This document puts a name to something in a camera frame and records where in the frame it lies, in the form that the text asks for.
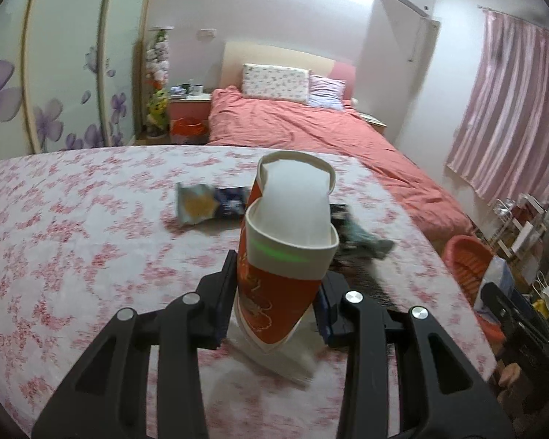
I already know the pink floral tablecloth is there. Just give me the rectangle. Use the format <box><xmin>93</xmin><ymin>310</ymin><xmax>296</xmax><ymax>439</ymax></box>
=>
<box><xmin>0</xmin><ymin>145</ymin><xmax>497</xmax><ymax>439</ymax></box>

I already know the silver blue snack packet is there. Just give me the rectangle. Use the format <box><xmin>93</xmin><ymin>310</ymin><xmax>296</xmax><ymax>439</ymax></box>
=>
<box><xmin>175</xmin><ymin>182</ymin><xmax>252</xmax><ymax>228</ymax></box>

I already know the plush toy bouquet tower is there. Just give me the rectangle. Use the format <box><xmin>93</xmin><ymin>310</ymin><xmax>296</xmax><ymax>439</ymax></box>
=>
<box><xmin>145</xmin><ymin>26</ymin><xmax>173</xmax><ymax>139</ymax></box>

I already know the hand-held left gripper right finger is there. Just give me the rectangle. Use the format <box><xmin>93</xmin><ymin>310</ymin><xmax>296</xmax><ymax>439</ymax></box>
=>
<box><xmin>317</xmin><ymin>279</ymin><xmax>516</xmax><ymax>439</ymax></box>

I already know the beige and pink headboard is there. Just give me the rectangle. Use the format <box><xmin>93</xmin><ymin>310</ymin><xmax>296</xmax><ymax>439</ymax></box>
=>
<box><xmin>222</xmin><ymin>40</ymin><xmax>358</xmax><ymax>102</ymax></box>

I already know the floral pillow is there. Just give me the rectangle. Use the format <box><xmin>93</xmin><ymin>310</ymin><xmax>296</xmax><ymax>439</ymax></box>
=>
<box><xmin>241</xmin><ymin>63</ymin><xmax>312</xmax><ymax>105</ymax></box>

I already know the white storage rack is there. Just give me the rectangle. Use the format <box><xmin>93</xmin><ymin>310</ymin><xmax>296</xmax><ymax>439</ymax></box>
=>
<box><xmin>491</xmin><ymin>193</ymin><xmax>549</xmax><ymax>285</ymax></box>

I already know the white standing air conditioner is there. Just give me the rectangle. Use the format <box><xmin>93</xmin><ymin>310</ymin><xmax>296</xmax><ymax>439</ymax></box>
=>
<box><xmin>358</xmin><ymin>0</ymin><xmax>441</xmax><ymax>148</ymax></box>

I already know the crushed red white paper cup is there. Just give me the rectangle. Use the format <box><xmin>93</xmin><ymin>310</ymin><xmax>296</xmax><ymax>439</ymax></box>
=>
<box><xmin>232</xmin><ymin>150</ymin><xmax>340</xmax><ymax>387</ymax></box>

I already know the pink nightstand with white top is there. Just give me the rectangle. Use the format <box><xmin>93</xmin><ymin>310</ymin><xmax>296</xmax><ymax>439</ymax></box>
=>
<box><xmin>357</xmin><ymin>110</ymin><xmax>388</xmax><ymax>136</ymax></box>
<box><xmin>167</xmin><ymin>92</ymin><xmax>212</xmax><ymax>134</ymax></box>

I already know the blue white packet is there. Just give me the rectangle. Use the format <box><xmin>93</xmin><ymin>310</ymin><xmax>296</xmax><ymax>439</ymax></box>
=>
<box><xmin>478</xmin><ymin>256</ymin><xmax>516</xmax><ymax>312</ymax></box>

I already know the bed with red duvet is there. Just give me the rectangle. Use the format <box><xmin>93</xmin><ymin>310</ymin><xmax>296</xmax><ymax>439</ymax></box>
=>
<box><xmin>207</xmin><ymin>86</ymin><xmax>475</xmax><ymax>244</ymax></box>

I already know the striped pillow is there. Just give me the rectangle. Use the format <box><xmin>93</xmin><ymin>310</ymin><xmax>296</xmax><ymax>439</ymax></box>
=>
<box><xmin>307</xmin><ymin>74</ymin><xmax>347</xmax><ymax>110</ymax></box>

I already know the dark green crumpled packet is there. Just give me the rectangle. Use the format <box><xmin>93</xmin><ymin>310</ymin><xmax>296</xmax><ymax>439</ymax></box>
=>
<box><xmin>329</xmin><ymin>203</ymin><xmax>397</xmax><ymax>262</ymax></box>

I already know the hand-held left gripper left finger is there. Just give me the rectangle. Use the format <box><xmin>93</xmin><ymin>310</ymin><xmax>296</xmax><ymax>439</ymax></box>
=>
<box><xmin>31</xmin><ymin>249</ymin><xmax>239</xmax><ymax>439</ymax></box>

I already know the black bag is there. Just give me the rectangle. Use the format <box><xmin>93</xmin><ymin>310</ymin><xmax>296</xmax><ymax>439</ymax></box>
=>
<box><xmin>479</xmin><ymin>282</ymin><xmax>549</xmax><ymax>378</ymax></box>

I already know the pink striped curtain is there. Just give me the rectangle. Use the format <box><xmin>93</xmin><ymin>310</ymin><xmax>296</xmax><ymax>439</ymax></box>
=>
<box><xmin>445</xmin><ymin>6</ymin><xmax>549</xmax><ymax>207</ymax></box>

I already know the red plastic bag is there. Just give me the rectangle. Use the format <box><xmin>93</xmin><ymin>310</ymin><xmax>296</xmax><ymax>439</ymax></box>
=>
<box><xmin>170</xmin><ymin>117</ymin><xmax>209</xmax><ymax>146</ymax></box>

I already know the orange plastic basket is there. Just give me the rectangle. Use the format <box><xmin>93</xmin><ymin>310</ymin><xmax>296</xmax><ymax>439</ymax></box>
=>
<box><xmin>441</xmin><ymin>234</ymin><xmax>507</xmax><ymax>342</ymax></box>

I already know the wardrobe with purple flower doors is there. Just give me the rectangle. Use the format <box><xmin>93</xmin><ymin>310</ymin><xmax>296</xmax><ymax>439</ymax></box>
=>
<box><xmin>0</xmin><ymin>0</ymin><xmax>159</xmax><ymax>171</ymax></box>

